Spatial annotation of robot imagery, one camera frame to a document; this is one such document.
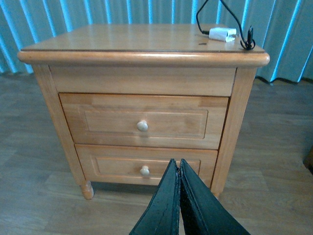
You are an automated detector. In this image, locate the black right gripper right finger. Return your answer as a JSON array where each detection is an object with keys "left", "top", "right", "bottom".
[{"left": 180, "top": 159, "right": 249, "bottom": 235}]

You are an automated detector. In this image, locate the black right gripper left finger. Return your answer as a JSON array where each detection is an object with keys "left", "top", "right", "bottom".
[{"left": 130, "top": 159, "right": 180, "bottom": 235}]

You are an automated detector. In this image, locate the wooden drawer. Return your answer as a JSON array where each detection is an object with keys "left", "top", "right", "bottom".
[
  {"left": 60, "top": 93, "right": 228, "bottom": 149},
  {"left": 75, "top": 144, "right": 217, "bottom": 186}
]

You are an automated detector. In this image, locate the drawer round knob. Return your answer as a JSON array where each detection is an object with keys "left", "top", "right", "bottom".
[
  {"left": 136, "top": 120, "right": 149, "bottom": 132},
  {"left": 140, "top": 165, "right": 150, "bottom": 176}
]

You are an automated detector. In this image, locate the wooden nightstand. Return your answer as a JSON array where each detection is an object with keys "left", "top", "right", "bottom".
[{"left": 18, "top": 24, "right": 270, "bottom": 199}]

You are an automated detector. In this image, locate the white charger adapter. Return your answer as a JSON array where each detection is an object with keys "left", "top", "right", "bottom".
[{"left": 209, "top": 27, "right": 237, "bottom": 43}]

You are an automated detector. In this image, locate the grey pleated curtain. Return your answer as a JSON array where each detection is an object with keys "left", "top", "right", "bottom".
[{"left": 0, "top": 0, "right": 313, "bottom": 82}]

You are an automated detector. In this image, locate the black charger cable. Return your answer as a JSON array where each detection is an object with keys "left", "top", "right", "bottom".
[{"left": 196, "top": 0, "right": 256, "bottom": 51}]

